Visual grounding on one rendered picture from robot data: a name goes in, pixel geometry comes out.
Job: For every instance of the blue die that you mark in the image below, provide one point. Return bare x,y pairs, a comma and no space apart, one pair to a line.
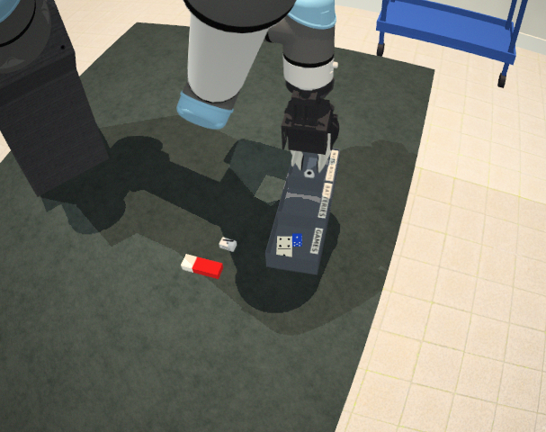
296,240

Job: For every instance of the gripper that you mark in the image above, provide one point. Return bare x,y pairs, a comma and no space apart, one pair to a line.
302,135

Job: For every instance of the grey rack of labelled bins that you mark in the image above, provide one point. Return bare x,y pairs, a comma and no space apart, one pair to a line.
303,209

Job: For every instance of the white domino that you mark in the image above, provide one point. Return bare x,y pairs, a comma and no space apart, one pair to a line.
284,246

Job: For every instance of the red and white eraser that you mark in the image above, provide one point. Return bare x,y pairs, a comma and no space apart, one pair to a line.
202,266

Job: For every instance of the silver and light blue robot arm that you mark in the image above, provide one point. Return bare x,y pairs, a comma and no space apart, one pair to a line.
218,62

